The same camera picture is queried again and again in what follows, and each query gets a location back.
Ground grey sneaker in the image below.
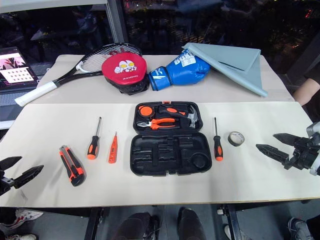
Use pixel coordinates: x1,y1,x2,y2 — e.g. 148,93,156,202
287,217,317,240

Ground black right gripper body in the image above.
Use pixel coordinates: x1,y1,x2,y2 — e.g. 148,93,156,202
283,132,320,171

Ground orange black utility knife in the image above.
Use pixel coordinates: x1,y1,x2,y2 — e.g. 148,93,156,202
58,144,87,187

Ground black plastic tool case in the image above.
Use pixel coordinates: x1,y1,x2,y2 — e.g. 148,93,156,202
129,100,213,177

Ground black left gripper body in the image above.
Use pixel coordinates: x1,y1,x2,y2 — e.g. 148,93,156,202
0,170,16,197

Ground open laptop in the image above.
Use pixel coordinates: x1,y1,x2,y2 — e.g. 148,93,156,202
0,46,41,91

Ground orange voltage tester pen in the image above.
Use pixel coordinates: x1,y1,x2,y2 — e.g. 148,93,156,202
107,131,119,164

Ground grey window frame pillar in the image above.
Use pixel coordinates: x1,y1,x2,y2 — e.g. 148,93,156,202
104,0,130,45

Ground orange black handle screwdriver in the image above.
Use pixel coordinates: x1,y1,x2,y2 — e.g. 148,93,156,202
86,116,103,161
212,116,224,162

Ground white red sneaker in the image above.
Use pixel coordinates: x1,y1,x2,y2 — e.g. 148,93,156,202
0,208,45,230

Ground claw hammer orange grip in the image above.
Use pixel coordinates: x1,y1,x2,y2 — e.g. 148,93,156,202
158,104,200,129

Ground red cartoon punching pad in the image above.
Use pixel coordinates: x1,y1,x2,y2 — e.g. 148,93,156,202
100,51,151,96

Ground blue boxing glove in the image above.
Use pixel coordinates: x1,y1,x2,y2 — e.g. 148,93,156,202
147,48,212,92

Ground orange handled pliers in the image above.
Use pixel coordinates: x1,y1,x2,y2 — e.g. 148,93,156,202
136,117,177,131

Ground grey folded cloth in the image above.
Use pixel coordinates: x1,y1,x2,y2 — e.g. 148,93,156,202
181,42,269,98

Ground black table leg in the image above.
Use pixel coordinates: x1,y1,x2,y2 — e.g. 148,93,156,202
217,203,244,240
85,207,111,240

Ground black tennis racket white grip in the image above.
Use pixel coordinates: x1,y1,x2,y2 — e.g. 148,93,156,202
14,42,144,107

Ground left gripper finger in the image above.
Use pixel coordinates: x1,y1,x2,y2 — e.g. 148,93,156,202
12,164,45,190
0,156,23,172

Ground orange black tape measure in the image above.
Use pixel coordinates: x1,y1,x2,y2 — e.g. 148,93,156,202
138,105,152,117

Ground grey tape roll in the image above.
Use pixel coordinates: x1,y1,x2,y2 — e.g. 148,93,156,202
227,131,246,147

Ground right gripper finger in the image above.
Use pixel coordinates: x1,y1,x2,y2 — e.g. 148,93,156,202
272,133,300,149
255,143,293,168

